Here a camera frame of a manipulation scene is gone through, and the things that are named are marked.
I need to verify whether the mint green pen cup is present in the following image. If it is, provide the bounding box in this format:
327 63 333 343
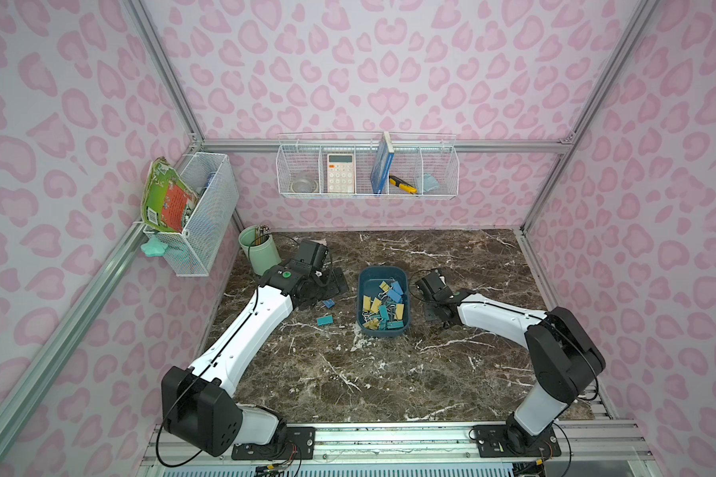
239 226 282 276

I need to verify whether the green red booklet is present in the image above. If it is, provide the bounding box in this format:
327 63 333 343
140 157 199 234

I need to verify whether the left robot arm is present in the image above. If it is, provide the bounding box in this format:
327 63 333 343
161 240 348 457

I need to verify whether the teal binder clip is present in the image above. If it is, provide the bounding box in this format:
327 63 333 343
316 315 333 327

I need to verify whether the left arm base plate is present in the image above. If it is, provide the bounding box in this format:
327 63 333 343
231 427 316 461

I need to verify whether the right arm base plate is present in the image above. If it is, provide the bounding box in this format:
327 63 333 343
469 423 563 459

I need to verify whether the white mesh side basket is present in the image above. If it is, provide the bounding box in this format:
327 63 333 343
143 152 240 277

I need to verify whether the light blue cloth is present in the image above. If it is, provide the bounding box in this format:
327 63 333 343
419 173 441 194

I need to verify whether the clear tape roll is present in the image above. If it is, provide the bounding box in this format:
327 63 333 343
290 174 319 194

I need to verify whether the white orange calculator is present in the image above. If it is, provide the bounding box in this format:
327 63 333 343
326 153 356 195

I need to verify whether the yellow black utility knife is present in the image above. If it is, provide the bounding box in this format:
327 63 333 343
389 175 418 195

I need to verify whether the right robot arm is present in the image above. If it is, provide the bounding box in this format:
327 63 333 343
416 270 606 453

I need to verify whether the mint star hook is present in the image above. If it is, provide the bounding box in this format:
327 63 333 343
140 235 169 258

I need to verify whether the teal plastic storage box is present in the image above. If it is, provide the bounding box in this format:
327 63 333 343
356 266 411 338

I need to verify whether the blue book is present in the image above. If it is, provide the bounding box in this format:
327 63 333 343
370 131 395 195

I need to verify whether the white wire wall basket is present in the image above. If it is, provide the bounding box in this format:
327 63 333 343
276 132 459 199

